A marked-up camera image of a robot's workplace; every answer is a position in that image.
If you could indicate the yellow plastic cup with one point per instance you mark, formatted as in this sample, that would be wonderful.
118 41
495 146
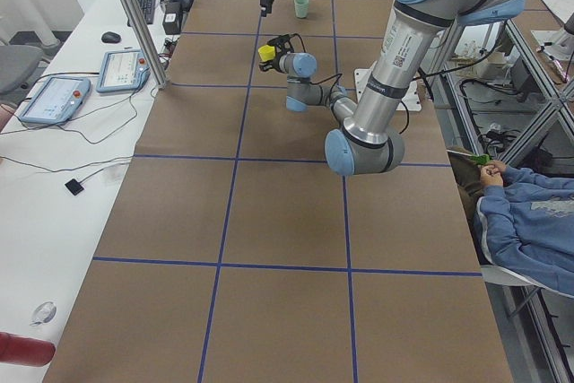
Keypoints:
266 53

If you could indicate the green plastic cup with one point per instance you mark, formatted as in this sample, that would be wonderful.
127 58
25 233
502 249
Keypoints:
301 8

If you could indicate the near blue teach pendant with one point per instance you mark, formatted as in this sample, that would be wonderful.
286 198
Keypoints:
56 101

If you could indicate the black computer mouse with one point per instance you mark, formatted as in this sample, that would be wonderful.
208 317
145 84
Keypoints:
110 37

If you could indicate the small black square pad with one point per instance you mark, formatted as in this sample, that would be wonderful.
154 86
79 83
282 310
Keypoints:
74 186

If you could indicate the aluminium frame post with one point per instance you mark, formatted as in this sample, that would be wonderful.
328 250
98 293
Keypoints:
136 17

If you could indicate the grey office chair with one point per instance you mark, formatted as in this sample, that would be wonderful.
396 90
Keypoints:
24 58

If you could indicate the far blue teach pendant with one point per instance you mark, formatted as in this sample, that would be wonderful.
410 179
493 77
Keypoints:
123 70

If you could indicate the black box with label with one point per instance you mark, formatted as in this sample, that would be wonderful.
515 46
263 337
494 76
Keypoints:
173 17

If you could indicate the red cylinder bottle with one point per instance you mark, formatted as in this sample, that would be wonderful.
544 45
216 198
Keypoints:
26 351

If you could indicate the black keyboard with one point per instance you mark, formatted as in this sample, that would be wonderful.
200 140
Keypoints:
144 4

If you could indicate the blue teach pendant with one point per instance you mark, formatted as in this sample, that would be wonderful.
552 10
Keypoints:
123 70
56 101

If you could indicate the person in blue hoodie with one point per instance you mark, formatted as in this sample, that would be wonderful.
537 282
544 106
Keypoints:
520 220

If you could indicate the green handled tool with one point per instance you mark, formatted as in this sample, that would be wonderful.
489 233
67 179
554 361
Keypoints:
480 160

